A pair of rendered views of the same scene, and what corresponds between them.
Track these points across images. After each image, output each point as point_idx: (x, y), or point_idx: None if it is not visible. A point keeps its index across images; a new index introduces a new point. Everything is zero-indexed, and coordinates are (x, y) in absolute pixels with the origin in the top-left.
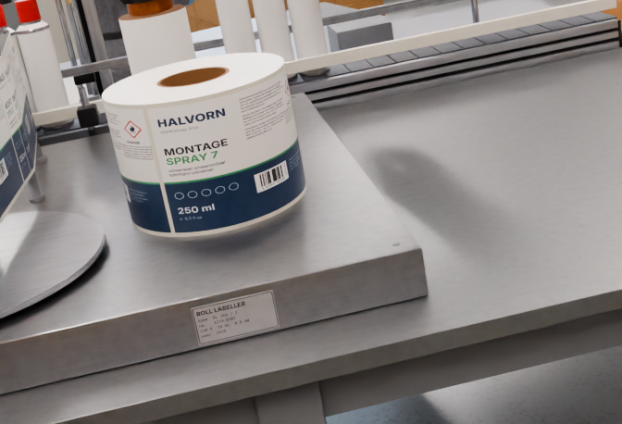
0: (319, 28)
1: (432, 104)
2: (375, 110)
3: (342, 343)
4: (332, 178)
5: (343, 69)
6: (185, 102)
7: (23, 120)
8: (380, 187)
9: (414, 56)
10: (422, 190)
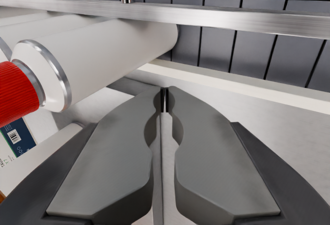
0: (138, 68)
1: (264, 139)
2: (213, 107)
3: None
4: (142, 222)
5: (193, 52)
6: None
7: (15, 152)
8: (172, 205)
9: (301, 81)
10: (185, 220)
